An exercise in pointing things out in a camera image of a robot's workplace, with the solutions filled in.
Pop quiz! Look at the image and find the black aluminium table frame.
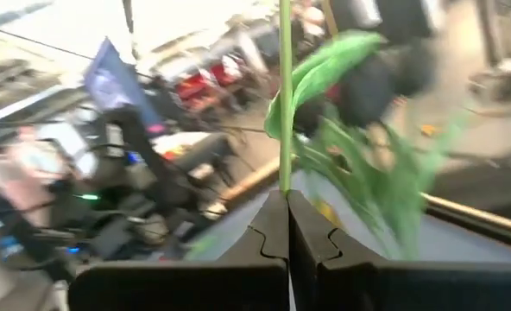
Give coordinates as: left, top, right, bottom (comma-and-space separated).
423, 200, 511, 254

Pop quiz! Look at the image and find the grey-blue table mat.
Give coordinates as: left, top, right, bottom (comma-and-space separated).
186, 172, 511, 264

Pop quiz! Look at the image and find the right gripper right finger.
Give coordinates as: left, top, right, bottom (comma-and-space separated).
288, 192, 511, 311

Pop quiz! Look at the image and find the tilted display screen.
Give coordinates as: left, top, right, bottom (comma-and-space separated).
85, 36, 161, 126

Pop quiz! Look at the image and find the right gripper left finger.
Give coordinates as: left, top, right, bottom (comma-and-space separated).
67, 189, 290, 311

